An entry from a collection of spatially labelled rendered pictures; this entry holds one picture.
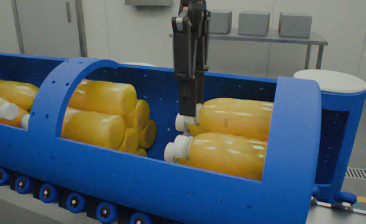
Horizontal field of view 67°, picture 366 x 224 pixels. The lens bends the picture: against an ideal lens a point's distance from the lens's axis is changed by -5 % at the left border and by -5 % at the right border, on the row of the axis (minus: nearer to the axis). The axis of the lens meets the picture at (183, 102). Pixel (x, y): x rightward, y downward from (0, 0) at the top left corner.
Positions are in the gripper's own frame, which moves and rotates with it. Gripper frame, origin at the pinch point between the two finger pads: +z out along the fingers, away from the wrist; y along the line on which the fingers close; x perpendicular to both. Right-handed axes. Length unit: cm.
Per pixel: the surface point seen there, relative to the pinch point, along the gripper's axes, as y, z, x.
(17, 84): 3.8, 5.6, 49.5
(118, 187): -14.7, 11.9, 7.2
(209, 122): -3.2, 3.5, -4.3
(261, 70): 340, 87, 15
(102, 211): -11.5, 22.4, 14.0
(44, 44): 296, 67, 346
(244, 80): 6.9, -1.4, -8.2
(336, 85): 67, 15, -35
